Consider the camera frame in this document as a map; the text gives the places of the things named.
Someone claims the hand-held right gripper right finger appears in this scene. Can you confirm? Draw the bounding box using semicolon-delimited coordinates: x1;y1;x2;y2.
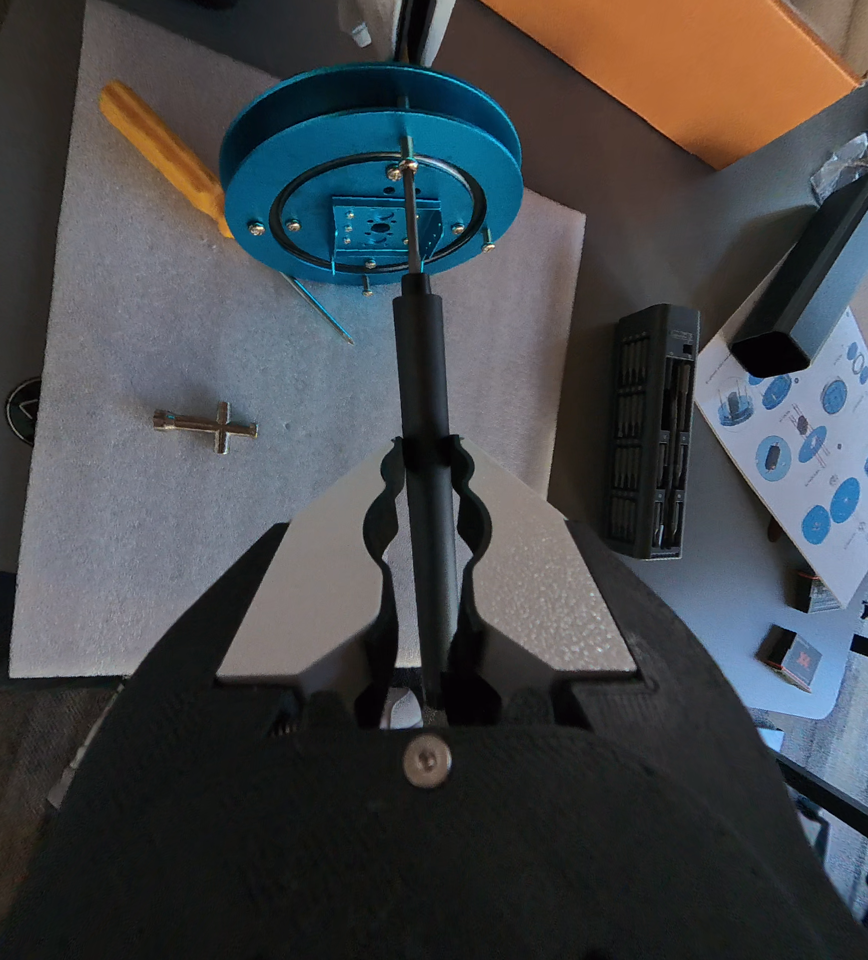
441;433;639;727

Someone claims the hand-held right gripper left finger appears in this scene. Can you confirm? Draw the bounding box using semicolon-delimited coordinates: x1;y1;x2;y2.
216;437;409;727

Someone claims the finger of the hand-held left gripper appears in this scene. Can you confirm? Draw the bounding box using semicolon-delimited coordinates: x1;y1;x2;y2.
420;0;457;69
391;0;423;65

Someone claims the blue metal wheel assembly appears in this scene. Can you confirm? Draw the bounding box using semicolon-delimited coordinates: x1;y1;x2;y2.
218;63;525;297

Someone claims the black precision screwdriver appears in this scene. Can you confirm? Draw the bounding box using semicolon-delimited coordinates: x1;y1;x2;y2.
387;138;459;712

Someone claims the dark grey desk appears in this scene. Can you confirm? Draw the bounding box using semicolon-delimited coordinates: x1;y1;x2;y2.
0;0;868;721

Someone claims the round black desk sticker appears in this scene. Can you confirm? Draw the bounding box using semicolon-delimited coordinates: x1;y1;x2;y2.
5;377;45;449

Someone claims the white foam mat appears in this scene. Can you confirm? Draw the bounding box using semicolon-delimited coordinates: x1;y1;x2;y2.
10;0;587;680

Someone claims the silver cross wrench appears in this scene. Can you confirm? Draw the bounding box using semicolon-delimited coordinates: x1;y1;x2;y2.
153;402;259;455

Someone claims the black screwdriver bit case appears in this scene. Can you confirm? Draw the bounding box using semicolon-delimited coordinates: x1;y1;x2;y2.
602;303;702;561

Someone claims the orange cardboard box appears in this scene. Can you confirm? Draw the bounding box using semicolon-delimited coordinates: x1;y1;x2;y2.
479;0;868;170

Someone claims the small black box red print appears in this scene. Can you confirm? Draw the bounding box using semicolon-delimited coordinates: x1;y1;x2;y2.
756;624;825;693

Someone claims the printed instruction sheet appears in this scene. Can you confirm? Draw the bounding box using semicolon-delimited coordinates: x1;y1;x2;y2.
695;127;868;609

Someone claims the black rectangular case sleeve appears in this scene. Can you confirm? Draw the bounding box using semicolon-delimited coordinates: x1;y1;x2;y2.
730;168;868;378

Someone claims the small silver foil packet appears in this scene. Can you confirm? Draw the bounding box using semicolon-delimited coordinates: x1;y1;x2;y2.
811;133;868;204

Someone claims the yellow handled screwdriver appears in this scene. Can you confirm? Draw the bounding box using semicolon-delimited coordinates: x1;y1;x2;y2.
98;80;356;346

